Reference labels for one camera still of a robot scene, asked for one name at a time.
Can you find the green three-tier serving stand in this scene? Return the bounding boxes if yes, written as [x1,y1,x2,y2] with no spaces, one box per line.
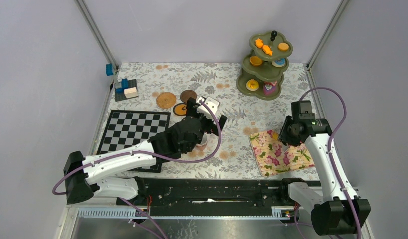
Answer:
[236,30,293,101]

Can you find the black white chessboard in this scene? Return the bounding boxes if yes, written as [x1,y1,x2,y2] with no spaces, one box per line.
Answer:
[97,110,171,154]

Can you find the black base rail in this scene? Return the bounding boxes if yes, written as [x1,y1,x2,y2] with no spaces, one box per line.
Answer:
[116,178,304,218]

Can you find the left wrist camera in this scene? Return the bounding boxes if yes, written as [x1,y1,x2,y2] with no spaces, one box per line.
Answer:
[196,96,220,120]

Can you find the yellow frosted donut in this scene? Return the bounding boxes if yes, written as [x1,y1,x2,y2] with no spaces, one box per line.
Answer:
[245,79,259,91]

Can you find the floral tablecloth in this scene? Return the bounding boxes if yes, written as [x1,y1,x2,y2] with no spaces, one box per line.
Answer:
[104,62,309,179]

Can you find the black orange face coaster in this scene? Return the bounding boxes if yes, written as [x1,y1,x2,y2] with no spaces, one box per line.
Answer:
[172,103,187,116]

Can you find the round orange biscuit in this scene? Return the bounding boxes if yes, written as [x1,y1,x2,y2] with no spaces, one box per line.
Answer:
[278,42,290,52]

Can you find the toy block set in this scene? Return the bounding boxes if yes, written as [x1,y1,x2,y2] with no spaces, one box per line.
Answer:
[114,78,139,102]

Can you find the small orange cookie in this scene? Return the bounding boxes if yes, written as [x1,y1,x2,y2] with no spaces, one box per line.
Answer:
[261,45,273,56]

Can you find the pink strawberry cake slice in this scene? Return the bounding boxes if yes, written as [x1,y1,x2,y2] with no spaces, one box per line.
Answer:
[265,81,278,87]

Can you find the floral snack tray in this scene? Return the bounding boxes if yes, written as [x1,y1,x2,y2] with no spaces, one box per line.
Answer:
[249,130,315,177]

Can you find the metal tongs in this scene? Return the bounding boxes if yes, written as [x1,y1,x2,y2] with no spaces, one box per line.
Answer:
[282,142,291,152]

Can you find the blue clip on frame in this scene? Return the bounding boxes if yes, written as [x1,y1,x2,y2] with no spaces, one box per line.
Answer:
[105,63,115,76]

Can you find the blue frosted donut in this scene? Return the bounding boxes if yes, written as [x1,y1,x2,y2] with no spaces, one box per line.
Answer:
[271,58,286,68]

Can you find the dark brown round coaster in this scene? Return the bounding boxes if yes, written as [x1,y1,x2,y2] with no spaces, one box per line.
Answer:
[180,90,197,103]

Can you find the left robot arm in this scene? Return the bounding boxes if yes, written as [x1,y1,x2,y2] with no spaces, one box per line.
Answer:
[52,97,227,205]

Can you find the purple candy packet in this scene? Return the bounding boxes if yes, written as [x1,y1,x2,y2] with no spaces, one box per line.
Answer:
[263,84,277,96]

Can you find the orange bear cookie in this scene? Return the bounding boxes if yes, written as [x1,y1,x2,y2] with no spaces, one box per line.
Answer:
[254,38,264,48]

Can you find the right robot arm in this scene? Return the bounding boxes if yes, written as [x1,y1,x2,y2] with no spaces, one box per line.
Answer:
[278,100,371,237]

